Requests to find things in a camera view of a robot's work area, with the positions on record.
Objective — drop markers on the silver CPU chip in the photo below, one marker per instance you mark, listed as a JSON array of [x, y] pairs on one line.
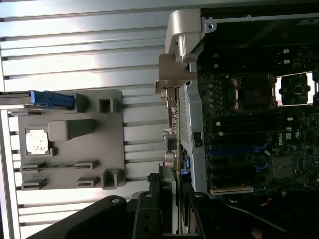
[[37, 142]]

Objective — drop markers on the green motherboard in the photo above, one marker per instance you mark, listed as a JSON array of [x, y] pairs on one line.
[[286, 139]]

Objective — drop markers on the silver chipset heatsink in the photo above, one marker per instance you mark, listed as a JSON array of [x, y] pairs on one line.
[[282, 167]]

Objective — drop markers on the CPU socket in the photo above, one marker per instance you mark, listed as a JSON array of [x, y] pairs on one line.
[[254, 92]]

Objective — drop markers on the blue expansion slot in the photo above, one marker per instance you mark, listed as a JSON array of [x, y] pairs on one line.
[[231, 151]]

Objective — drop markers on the white expansion slot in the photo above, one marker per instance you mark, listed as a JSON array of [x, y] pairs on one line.
[[231, 191]]

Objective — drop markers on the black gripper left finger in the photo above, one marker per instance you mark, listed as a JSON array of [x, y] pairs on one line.
[[99, 216]]

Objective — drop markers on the hard disk in blue caddy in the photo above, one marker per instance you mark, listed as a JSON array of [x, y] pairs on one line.
[[49, 98]]

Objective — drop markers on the grey plastic parts rack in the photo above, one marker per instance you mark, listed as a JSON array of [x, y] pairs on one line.
[[107, 149]]

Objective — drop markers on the black RAM slot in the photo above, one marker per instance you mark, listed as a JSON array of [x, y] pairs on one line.
[[251, 68], [254, 116], [254, 127], [251, 62], [254, 122], [254, 133]]

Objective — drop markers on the open black PC case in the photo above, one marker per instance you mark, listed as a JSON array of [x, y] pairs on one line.
[[197, 107]]

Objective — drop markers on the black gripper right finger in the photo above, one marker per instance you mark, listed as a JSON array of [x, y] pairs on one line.
[[249, 221]]

